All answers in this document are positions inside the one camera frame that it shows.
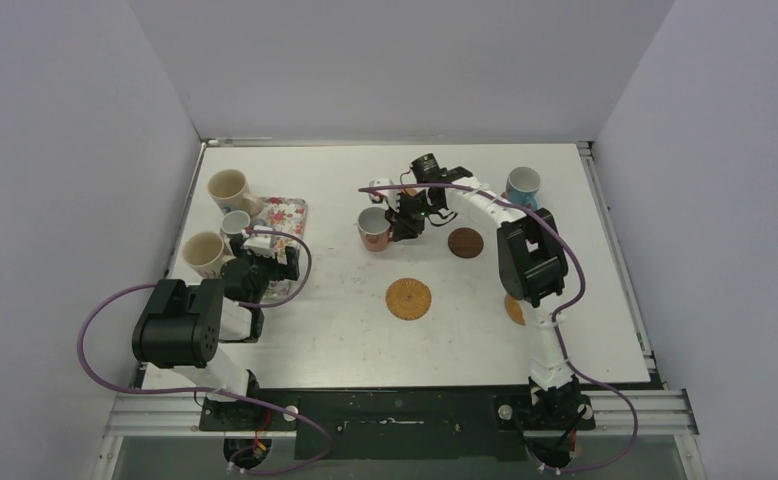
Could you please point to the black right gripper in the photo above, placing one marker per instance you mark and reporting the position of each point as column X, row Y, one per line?
column 401, row 221

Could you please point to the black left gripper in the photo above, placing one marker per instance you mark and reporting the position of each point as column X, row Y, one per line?
column 289, row 270

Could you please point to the pink mug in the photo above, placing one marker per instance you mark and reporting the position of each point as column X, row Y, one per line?
column 374, row 229

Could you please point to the small white cup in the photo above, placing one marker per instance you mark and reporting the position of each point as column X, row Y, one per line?
column 234, row 223

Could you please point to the blue mug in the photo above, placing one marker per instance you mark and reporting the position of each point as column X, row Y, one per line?
column 522, row 185

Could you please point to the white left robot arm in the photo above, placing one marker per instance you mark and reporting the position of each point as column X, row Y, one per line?
column 182, row 326

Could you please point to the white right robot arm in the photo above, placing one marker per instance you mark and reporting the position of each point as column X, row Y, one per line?
column 532, row 261

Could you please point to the cream cup at table edge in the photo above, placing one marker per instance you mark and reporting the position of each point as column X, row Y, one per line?
column 206, row 253

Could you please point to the dark walnut wooden coaster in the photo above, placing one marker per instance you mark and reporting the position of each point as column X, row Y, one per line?
column 465, row 243

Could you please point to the woven rattan coaster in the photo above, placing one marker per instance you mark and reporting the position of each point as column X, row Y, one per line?
column 408, row 299
column 514, row 310

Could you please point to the floral rectangular tray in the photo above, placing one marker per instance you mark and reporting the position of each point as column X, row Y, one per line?
column 287, row 215

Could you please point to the large cream mug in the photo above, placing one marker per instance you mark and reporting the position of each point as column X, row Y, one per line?
column 230, row 190

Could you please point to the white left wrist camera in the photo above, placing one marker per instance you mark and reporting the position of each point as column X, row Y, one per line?
column 260, row 241

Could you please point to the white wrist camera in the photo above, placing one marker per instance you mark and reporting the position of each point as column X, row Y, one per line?
column 383, row 191
column 260, row 241

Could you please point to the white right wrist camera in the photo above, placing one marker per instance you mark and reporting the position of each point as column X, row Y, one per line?
column 383, row 191

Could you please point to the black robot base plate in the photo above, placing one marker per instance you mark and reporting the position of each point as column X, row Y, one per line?
column 445, row 423

